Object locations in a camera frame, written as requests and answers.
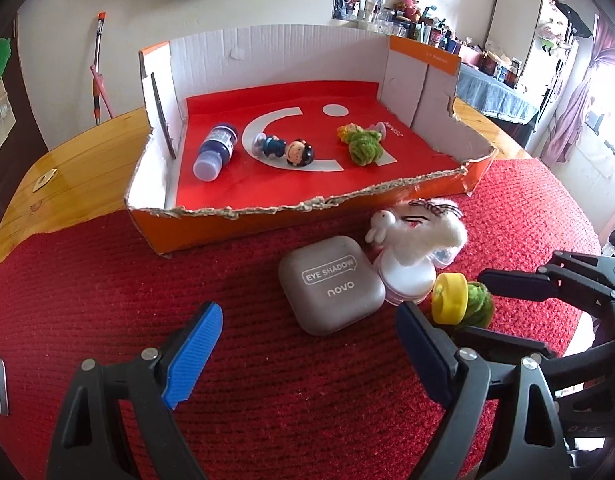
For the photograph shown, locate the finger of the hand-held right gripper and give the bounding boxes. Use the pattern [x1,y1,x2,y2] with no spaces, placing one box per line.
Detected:
[478,251,615,323]
[455,325,615,441]

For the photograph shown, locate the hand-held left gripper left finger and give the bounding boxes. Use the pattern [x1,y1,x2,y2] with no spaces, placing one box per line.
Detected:
[46,302,224,480]

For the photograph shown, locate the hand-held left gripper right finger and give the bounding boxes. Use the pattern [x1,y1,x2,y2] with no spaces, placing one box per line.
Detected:
[395,302,573,480]

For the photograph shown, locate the green fuzzy toy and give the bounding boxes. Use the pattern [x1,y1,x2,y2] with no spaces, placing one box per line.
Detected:
[455,281,495,331]

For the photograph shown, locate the yellow plastic roll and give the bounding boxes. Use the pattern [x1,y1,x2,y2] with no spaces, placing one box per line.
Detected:
[431,272,469,326]

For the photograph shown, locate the small clear plastic box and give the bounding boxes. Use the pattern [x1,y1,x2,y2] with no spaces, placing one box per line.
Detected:
[430,245,463,267]

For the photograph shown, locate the white round compact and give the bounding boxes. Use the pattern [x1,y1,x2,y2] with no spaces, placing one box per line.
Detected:
[372,250,438,307]

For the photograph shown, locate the white fluffy bunny hair clip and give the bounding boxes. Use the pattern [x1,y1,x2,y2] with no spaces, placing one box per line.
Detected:
[365,199,468,263]

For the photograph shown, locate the grey eyeshadow case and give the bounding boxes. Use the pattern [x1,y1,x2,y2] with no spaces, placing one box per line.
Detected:
[278,235,385,337]

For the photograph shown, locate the orange cardboard box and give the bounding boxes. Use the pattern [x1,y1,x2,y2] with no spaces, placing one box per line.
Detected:
[124,24,498,258]

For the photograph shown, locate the green fuzzy suction cup doll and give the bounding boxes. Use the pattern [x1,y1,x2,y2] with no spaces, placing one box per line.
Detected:
[336,121,388,166]

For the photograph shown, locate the purple plastic bottle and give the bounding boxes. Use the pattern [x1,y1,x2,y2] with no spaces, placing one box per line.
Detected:
[193,122,238,182]

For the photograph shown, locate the black haired doll figurine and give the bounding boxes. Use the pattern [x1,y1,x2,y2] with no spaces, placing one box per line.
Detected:
[251,132,317,167]

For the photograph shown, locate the red knitted mat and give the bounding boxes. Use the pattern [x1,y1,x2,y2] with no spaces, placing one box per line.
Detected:
[0,157,603,480]

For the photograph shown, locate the pink curtain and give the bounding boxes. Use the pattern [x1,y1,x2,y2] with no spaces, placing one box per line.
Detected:
[542,35,615,166]

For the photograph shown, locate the cloth covered side table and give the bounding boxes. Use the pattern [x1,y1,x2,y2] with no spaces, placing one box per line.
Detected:
[457,67,538,126]

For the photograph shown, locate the white green plush toy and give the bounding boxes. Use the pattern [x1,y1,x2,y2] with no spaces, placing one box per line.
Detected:
[537,20,568,53]

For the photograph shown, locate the white wardrobe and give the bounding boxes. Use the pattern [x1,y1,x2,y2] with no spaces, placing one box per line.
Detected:
[485,0,573,91]

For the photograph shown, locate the cluttered side table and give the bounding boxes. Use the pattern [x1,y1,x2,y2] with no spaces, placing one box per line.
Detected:
[337,0,525,88]

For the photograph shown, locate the dark brown door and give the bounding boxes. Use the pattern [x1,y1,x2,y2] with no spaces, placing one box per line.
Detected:
[0,0,50,271]

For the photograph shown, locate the pink plastic stick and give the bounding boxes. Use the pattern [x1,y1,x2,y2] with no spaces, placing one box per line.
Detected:
[90,65,113,118]

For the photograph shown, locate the beige paper bag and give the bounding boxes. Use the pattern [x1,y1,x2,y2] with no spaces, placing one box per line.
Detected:
[0,92,17,163]

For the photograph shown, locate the mop handle with orange tip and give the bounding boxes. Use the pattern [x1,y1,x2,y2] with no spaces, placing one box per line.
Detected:
[93,11,107,126]

